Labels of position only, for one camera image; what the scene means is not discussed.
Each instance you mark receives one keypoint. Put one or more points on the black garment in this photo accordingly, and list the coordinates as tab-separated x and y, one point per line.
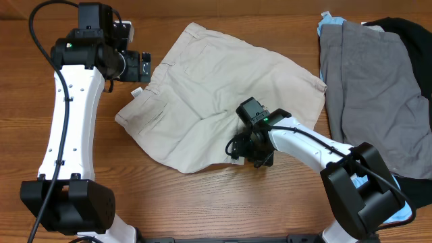
417	41

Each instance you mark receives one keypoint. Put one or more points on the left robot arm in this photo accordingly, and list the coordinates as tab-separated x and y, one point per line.
65	196

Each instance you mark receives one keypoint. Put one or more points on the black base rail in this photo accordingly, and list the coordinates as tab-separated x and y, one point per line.
229	240

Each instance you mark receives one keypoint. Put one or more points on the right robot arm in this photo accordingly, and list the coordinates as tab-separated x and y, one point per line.
360	189

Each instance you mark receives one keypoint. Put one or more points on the beige shorts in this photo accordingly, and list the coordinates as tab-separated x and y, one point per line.
186	115

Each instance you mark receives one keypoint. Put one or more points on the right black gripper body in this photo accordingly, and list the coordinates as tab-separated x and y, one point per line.
247	147

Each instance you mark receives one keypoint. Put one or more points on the grey shorts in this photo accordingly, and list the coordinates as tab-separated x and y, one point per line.
372	96

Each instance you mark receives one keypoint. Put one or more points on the light blue garment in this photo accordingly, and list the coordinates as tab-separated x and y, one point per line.
329	23

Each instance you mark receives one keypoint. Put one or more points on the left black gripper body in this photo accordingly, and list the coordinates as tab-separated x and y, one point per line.
131	70

